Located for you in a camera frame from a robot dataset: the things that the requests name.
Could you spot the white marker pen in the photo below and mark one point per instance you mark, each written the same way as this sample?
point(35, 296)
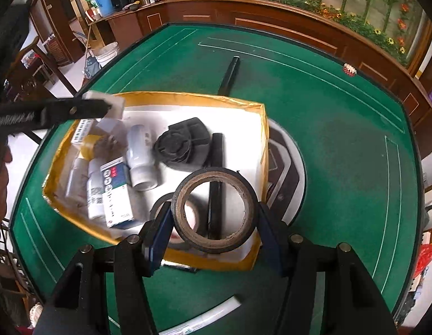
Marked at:
point(209, 315)

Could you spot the black tape roll tan core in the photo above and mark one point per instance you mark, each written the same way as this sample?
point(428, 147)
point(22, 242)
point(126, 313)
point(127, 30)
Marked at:
point(216, 246)

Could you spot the white barcode medicine box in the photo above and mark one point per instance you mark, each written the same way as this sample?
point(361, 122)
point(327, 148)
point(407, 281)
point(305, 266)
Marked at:
point(81, 131)

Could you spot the small white bottle dark label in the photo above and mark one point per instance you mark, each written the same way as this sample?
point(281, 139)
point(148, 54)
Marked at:
point(93, 192)

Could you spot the white power adapter with prongs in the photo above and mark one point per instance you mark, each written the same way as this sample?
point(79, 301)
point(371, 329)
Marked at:
point(111, 129)

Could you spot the white foam tray yellow tape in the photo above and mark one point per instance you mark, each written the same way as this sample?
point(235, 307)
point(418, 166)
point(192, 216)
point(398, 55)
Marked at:
point(236, 129)

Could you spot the yellow tape roll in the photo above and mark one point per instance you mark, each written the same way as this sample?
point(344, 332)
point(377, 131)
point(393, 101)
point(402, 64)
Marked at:
point(88, 146)

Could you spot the red plastic bag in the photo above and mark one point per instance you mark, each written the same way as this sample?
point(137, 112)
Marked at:
point(427, 258)

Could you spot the round table control panel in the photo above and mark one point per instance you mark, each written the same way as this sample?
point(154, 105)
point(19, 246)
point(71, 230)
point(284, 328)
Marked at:
point(285, 181)

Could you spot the white plastic bucket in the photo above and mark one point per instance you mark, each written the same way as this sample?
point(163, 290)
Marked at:
point(106, 56)

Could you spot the thin black rod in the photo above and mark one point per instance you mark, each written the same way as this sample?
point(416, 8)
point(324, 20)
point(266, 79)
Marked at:
point(217, 150)

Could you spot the black tape roll red label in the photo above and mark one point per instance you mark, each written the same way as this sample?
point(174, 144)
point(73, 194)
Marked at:
point(153, 211)

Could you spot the plain white bottle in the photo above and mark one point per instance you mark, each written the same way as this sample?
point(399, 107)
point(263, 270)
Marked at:
point(140, 160)

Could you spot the blue and white box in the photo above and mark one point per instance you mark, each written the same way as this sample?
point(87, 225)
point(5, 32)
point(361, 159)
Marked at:
point(114, 195)

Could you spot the curved wooden counter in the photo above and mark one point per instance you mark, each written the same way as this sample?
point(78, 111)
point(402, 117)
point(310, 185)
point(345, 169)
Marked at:
point(202, 14)

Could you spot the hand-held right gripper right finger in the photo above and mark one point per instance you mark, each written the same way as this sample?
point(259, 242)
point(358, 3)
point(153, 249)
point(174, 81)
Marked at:
point(270, 233)

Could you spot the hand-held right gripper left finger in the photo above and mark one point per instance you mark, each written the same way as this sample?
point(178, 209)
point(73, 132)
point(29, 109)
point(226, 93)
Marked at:
point(160, 237)

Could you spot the dark wooden chair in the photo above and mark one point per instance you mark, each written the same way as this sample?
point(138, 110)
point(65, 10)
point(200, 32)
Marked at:
point(57, 73)

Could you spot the small red packet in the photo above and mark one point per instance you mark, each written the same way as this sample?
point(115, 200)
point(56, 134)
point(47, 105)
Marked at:
point(349, 69)

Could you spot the black bar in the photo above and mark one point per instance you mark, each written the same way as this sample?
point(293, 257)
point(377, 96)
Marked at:
point(230, 75)

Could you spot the green felt game table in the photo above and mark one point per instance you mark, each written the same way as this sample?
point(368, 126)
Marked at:
point(341, 146)

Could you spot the blue jug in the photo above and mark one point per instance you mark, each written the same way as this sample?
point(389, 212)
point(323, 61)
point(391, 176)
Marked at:
point(104, 1)

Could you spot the white smart plug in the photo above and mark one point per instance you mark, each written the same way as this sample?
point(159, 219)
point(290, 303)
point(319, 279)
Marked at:
point(115, 106)

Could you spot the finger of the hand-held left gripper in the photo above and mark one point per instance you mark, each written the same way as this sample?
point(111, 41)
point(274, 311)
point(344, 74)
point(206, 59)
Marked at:
point(79, 110)

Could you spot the black round device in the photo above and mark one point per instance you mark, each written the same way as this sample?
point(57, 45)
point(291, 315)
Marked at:
point(181, 144)

